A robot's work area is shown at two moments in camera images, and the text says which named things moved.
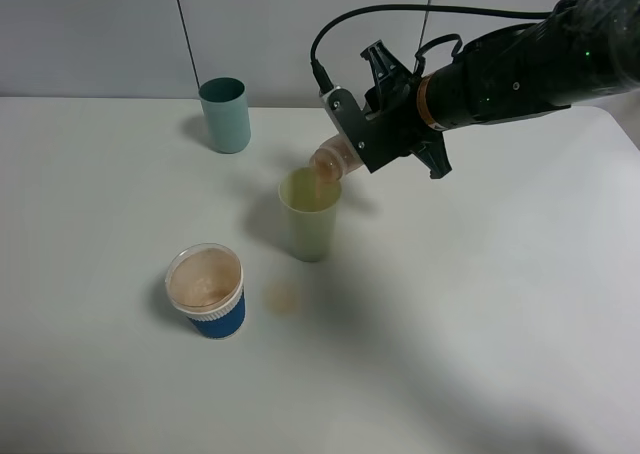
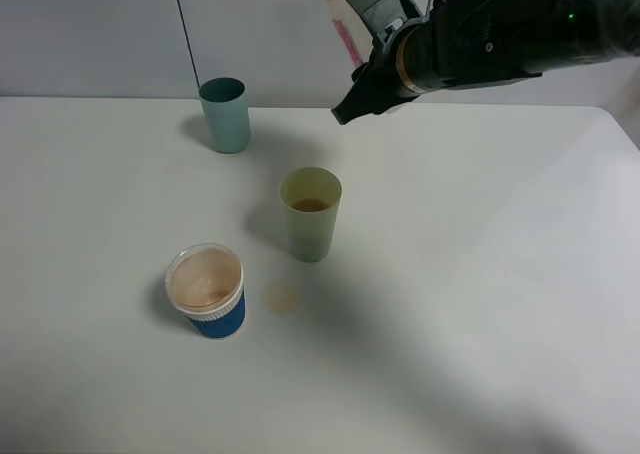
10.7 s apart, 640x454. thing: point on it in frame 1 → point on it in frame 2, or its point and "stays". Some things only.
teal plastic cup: x=225 y=104 stays
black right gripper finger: x=434 y=156 → x=376 y=88
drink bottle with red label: x=332 y=159 → x=353 y=37
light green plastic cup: x=310 y=204 stays
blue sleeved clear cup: x=205 y=284 stays
